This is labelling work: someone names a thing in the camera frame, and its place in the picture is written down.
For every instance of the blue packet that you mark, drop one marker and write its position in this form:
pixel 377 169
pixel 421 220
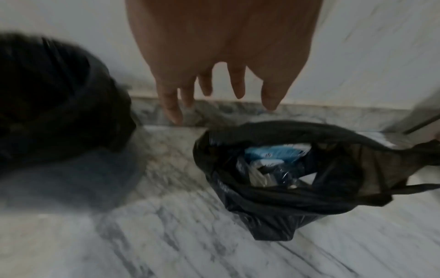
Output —
pixel 268 153

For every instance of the black plastic garbage bag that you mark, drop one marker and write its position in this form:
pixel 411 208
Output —
pixel 275 217

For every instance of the person's left hand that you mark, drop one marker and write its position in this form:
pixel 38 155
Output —
pixel 220 35

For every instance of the dark round trash bin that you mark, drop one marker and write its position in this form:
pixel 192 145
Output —
pixel 51 95

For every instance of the white crumpled wrapper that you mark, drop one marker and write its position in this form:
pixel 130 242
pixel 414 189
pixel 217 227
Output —
pixel 261 176

